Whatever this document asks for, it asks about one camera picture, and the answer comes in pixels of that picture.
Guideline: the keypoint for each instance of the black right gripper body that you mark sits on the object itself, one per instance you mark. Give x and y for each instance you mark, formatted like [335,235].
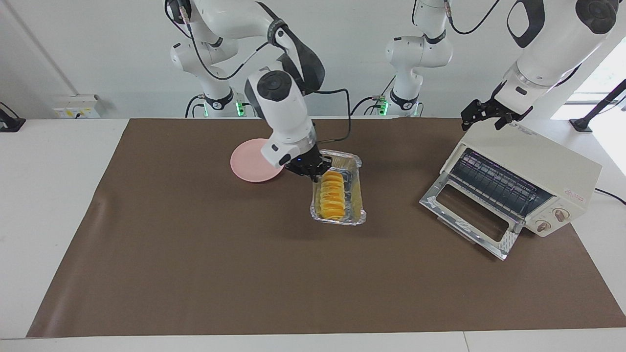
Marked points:
[305,164]

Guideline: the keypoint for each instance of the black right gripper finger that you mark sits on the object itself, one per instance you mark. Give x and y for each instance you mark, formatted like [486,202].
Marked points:
[314,176]
[326,164]

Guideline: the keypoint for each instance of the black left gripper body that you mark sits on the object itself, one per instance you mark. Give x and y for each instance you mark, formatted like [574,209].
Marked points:
[494,107]

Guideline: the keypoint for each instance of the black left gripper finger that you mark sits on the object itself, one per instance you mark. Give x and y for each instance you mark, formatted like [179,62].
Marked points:
[508,120]
[472,112]

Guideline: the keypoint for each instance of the golden twisted bread loaf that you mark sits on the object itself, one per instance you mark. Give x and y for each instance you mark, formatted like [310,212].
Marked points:
[332,200]

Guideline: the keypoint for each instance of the aluminium foil tray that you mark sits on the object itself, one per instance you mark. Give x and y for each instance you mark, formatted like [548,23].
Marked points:
[354,195]

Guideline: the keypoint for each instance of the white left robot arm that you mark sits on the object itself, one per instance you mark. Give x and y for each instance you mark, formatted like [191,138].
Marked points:
[543,54]

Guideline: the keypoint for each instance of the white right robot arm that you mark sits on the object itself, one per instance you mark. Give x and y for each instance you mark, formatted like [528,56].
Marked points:
[283,107]

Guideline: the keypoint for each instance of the white toaster oven body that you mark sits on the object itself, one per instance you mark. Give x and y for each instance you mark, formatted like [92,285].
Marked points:
[538,156]

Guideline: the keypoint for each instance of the chrome glass oven door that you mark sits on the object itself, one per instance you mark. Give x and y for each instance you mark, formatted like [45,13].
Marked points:
[469,205]

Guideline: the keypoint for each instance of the beige oven knob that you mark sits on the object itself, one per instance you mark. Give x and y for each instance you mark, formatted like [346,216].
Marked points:
[561,213]
[543,226]

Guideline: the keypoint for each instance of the pink round plate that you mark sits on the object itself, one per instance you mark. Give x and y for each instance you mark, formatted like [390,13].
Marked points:
[247,164]

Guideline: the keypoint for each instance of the black angled stand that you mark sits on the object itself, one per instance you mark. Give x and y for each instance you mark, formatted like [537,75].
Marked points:
[582,124]

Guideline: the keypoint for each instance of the brown table mat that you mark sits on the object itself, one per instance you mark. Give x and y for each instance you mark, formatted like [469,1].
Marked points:
[244,274]

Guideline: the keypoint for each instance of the black table clamp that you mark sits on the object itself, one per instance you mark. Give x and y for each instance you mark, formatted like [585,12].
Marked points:
[10,124]

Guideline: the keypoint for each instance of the white wall socket box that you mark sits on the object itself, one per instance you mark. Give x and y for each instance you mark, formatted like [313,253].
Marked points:
[73,110]

